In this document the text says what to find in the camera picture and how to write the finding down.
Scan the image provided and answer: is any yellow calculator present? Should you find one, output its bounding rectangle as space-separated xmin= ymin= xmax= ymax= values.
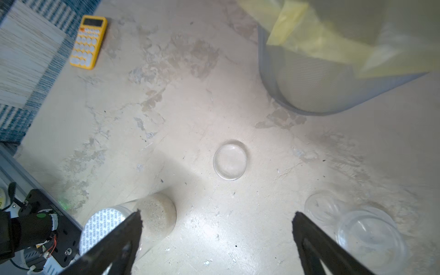
xmin=69 ymin=15 xmax=108 ymax=70

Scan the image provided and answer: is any clear large jar lid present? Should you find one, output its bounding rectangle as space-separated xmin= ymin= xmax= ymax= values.
xmin=213 ymin=140 xmax=248 ymax=181

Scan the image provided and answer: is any small jar with rice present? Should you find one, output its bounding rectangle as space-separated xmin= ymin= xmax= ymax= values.
xmin=304 ymin=191 xmax=407 ymax=275

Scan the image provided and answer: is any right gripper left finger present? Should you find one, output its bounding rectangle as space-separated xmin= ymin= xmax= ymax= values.
xmin=62 ymin=210 xmax=142 ymax=275

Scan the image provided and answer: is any bin with yellow bag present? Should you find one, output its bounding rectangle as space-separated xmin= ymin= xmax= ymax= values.
xmin=239 ymin=1 xmax=440 ymax=115

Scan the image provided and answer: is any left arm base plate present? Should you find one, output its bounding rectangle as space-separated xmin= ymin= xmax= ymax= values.
xmin=17 ymin=189 xmax=82 ymax=268

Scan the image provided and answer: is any jar with patterned white lid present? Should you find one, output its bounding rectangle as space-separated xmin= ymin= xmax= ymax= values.
xmin=79 ymin=193 xmax=177 ymax=262

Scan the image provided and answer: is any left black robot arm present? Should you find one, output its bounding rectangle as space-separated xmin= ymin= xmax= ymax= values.
xmin=1 ymin=212 xmax=58 ymax=263

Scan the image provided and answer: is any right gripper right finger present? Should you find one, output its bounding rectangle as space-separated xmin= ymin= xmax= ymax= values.
xmin=292 ymin=212 xmax=372 ymax=275

